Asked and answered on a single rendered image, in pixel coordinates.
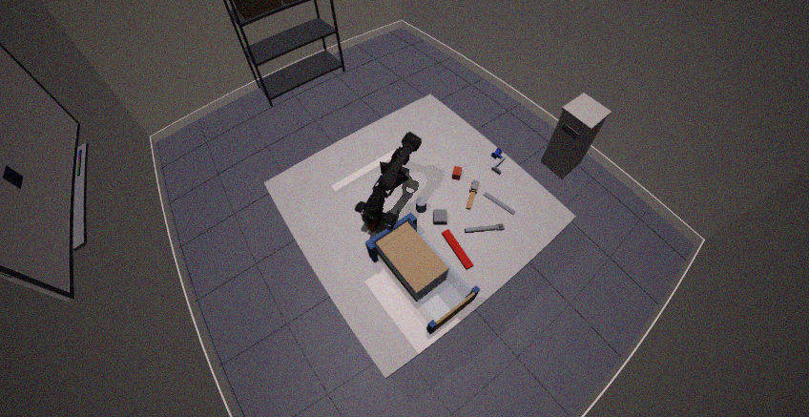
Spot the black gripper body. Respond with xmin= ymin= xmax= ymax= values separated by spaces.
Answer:
xmin=354 ymin=201 xmax=396 ymax=225

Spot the red flat bar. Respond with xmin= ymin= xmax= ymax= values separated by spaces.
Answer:
xmin=442 ymin=229 xmax=474 ymax=270

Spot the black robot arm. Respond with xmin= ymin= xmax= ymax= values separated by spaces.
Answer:
xmin=363 ymin=132 xmax=422 ymax=222

